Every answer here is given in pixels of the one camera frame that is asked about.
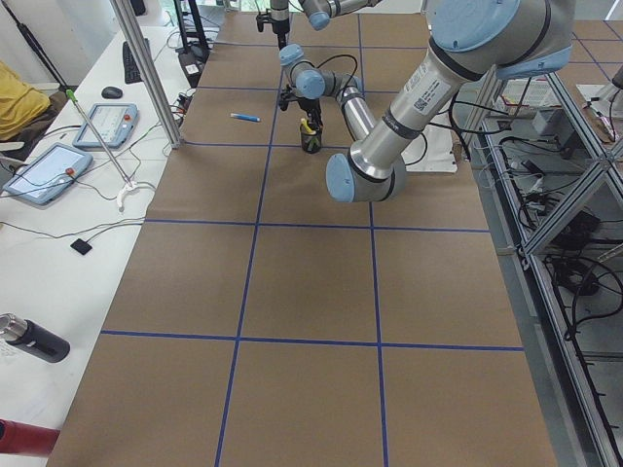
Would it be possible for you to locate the black mesh pen cup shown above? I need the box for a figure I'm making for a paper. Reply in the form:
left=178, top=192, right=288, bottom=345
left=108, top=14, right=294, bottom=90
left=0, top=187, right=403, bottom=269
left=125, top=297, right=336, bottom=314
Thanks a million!
left=300, top=119, right=322, bottom=154

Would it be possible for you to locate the yellow marker pen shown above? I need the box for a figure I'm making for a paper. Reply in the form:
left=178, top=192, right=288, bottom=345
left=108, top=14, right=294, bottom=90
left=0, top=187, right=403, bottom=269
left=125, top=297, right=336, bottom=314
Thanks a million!
left=300, top=118, right=316, bottom=135

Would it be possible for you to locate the aluminium frame post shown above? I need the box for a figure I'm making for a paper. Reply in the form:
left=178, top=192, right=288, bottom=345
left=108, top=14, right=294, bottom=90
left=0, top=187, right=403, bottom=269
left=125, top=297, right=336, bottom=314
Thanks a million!
left=110, top=0, right=181, bottom=149

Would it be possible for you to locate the red cylinder bottle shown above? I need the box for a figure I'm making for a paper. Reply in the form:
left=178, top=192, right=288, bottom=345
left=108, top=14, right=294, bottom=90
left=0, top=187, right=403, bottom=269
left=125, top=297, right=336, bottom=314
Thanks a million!
left=1, top=419, right=60, bottom=457

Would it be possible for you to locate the yellow cloth bag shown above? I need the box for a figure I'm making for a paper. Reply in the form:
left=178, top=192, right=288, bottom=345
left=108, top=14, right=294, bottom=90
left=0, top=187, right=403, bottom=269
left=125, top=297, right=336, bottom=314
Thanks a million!
left=1, top=62, right=52, bottom=141

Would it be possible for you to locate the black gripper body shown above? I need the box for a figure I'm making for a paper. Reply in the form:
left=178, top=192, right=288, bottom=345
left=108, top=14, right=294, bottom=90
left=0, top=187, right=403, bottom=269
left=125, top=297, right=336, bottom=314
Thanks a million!
left=270, top=8, right=290, bottom=36
left=297, top=96, right=321, bottom=116

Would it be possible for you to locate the white power strip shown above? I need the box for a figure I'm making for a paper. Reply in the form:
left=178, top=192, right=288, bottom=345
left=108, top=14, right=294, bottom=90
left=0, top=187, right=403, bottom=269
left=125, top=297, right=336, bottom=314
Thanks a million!
left=515, top=174, right=545, bottom=197

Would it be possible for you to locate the black keyboard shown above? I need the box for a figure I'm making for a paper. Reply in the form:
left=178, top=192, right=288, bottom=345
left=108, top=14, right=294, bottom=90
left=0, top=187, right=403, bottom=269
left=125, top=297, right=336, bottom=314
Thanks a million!
left=122, top=41, right=142, bottom=85

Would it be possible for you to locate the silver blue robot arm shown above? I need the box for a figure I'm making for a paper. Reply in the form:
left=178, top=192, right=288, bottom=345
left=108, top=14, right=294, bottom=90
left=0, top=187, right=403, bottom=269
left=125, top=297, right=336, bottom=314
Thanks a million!
left=279, top=0, right=575, bottom=202
left=256, top=0, right=380, bottom=50

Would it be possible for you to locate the blue marker pen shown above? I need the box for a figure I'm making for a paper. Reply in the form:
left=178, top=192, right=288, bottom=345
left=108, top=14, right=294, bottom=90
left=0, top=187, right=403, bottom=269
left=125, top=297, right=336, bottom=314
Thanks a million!
left=230, top=113, right=261, bottom=123

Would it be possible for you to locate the teach pendant tablet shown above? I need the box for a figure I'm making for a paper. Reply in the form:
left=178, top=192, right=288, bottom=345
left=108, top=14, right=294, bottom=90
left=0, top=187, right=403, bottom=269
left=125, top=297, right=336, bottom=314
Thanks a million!
left=3, top=143, right=93, bottom=206
left=72, top=103, right=138, bottom=150

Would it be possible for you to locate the aluminium extrusion side frame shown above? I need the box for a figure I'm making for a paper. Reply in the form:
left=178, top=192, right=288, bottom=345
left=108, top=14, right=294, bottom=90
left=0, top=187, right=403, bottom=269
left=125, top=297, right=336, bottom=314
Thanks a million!
left=455, top=63, right=622, bottom=466

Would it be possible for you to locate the near teach pendant tablet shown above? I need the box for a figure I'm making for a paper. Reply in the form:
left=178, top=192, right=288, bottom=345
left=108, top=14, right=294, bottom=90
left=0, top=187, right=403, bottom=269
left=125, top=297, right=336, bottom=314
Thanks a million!
left=3, top=143, right=93, bottom=206

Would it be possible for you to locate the far teach pendant tablet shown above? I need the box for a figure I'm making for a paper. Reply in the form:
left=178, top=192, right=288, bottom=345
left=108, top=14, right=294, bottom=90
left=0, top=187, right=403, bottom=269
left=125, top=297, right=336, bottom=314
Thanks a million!
left=72, top=103, right=138, bottom=150

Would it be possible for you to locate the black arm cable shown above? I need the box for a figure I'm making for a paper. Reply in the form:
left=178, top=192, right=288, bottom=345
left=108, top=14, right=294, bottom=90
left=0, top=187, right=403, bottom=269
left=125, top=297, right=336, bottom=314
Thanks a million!
left=311, top=54, right=497, bottom=166

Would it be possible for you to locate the black steel water bottle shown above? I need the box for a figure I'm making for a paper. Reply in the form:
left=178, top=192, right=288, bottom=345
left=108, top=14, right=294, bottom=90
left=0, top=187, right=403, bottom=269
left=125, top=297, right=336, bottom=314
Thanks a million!
left=1, top=313, right=70, bottom=363

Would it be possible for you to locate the small black square pad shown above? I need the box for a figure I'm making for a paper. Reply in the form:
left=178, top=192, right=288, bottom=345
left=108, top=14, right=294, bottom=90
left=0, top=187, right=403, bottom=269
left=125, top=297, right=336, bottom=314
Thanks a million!
left=70, top=238, right=92, bottom=256

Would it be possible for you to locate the long metal reacher rod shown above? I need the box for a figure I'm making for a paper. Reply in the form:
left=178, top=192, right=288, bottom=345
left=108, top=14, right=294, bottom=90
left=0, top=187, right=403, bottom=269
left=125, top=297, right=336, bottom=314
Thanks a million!
left=65, top=90, right=156, bottom=212

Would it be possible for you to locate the green marker pen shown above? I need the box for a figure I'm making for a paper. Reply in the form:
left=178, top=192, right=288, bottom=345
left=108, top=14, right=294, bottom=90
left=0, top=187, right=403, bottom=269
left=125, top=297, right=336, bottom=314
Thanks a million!
left=308, top=136, right=321, bottom=153

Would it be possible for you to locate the black computer mouse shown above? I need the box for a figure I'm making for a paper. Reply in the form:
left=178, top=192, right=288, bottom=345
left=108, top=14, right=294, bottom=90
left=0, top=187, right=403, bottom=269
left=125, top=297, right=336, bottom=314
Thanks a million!
left=101, top=86, right=124, bottom=99

